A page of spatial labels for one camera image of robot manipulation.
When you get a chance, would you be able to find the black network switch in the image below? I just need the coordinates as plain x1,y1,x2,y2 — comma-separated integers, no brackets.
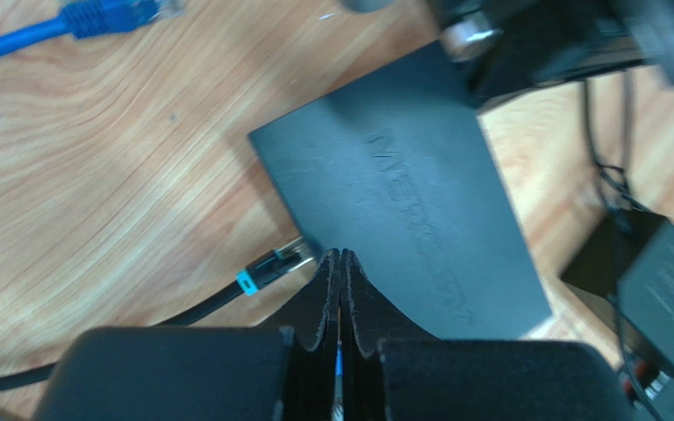
249,43,551,339

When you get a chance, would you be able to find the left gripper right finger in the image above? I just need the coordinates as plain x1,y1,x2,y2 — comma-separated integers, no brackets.
340,250,633,420

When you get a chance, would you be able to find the thin black power cord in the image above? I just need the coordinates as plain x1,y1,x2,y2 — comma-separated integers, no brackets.
579,69,659,421

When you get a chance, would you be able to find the black cable teal plug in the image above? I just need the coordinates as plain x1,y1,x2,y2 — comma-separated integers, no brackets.
0,238,314,393

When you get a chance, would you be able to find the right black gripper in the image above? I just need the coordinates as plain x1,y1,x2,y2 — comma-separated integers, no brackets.
427,0,674,111

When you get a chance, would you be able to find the black power adapter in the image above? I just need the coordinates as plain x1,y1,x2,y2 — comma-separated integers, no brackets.
560,210,674,420

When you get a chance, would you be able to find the blue ethernet cable lower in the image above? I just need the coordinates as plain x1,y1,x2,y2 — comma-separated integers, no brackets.
0,0,186,74

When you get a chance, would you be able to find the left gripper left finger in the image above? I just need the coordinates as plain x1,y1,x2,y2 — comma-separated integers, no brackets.
33,249,341,420

